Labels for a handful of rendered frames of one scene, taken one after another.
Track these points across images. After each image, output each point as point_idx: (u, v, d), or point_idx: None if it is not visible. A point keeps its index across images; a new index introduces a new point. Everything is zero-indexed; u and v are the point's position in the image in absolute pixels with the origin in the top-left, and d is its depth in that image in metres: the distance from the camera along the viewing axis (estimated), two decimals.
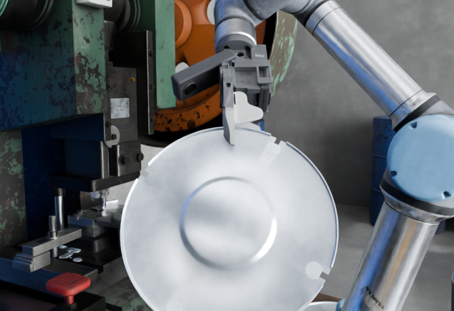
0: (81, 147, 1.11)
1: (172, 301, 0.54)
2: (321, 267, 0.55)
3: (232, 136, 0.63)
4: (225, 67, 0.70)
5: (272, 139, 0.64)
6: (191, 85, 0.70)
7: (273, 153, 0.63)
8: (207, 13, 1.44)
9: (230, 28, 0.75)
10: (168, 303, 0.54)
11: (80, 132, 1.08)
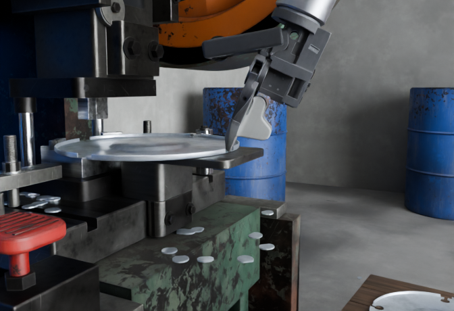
0: (61, 26, 0.67)
1: (95, 140, 0.77)
2: None
3: (229, 147, 0.63)
4: (260, 62, 0.59)
5: (229, 150, 0.65)
6: (221, 59, 0.62)
7: None
8: None
9: None
10: (94, 140, 0.77)
11: None
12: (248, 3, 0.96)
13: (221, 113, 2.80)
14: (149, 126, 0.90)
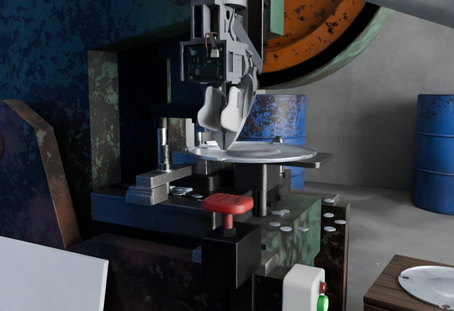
0: None
1: None
2: None
3: (217, 143, 0.64)
4: None
5: (270, 144, 1.12)
6: None
7: (272, 145, 1.10)
8: None
9: None
10: None
11: None
12: None
13: (247, 117, 3.08)
14: None
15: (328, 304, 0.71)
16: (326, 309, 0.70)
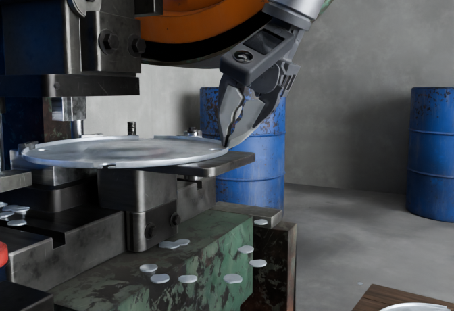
0: (30, 17, 0.60)
1: None
2: (141, 138, 0.77)
3: (234, 146, 0.65)
4: (280, 73, 0.60)
5: (32, 150, 0.63)
6: None
7: None
8: None
9: (315, 10, 0.58)
10: None
11: None
12: None
13: (218, 113, 2.73)
14: (134, 127, 0.83)
15: None
16: None
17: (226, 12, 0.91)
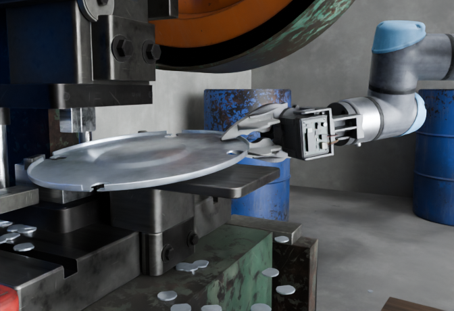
0: (37, 22, 0.56)
1: None
2: None
3: (225, 132, 0.63)
4: (294, 109, 0.69)
5: (102, 188, 0.46)
6: None
7: None
8: None
9: (345, 99, 0.72)
10: None
11: None
12: None
13: (223, 115, 2.68)
14: None
15: None
16: None
17: None
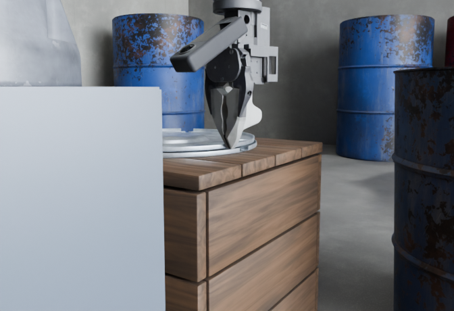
0: None
1: None
2: None
3: (236, 144, 0.64)
4: (242, 55, 0.61)
5: None
6: (201, 67, 0.59)
7: None
8: None
9: None
10: None
11: None
12: None
13: (125, 42, 2.58)
14: None
15: None
16: None
17: None
